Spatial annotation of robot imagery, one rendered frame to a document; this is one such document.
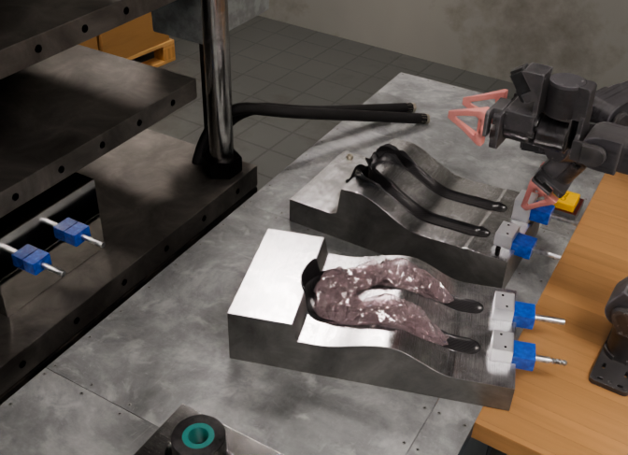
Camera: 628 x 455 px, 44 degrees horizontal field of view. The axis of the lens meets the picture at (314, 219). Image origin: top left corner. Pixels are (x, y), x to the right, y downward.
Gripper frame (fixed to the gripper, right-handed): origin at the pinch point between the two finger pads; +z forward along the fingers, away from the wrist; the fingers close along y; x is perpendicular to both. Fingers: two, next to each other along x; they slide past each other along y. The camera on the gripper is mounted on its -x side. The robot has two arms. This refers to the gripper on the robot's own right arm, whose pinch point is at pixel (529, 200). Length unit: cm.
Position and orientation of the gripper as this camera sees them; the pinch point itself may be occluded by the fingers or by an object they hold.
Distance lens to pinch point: 168.1
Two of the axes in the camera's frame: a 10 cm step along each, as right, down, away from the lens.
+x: 7.3, 6.8, -0.8
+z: -4.6, 5.8, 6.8
